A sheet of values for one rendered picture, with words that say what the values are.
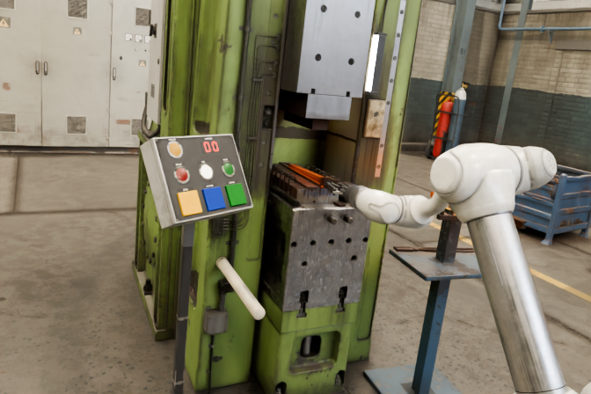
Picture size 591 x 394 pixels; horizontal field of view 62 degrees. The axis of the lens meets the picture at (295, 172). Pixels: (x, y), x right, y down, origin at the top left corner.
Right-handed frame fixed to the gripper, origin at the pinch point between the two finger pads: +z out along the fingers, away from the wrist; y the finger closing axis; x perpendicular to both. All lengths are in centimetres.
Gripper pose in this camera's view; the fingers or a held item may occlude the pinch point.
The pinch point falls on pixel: (331, 183)
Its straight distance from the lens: 200.0
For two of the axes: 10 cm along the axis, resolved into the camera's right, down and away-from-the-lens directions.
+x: 1.0, -9.7, -2.0
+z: -4.2, -2.2, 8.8
